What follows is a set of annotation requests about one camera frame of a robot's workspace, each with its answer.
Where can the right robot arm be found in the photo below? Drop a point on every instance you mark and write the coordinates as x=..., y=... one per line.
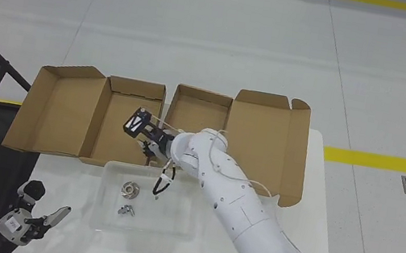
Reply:
x=251, y=221

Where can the round flanged metal bush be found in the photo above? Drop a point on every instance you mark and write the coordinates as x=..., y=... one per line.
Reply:
x=130, y=190

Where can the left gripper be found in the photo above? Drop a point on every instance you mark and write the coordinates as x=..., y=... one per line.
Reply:
x=13, y=225

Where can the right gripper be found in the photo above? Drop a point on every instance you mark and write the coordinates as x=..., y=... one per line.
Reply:
x=161, y=149

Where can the small metal fitting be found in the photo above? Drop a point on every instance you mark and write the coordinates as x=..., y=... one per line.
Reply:
x=126, y=210

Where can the deep clear plastic tray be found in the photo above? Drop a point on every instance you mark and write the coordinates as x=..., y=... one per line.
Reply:
x=167, y=210

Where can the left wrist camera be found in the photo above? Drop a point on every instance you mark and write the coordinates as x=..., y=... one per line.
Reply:
x=32, y=191

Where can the shallow cardboard box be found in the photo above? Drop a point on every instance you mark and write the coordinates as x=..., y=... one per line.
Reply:
x=261, y=145
x=66, y=114

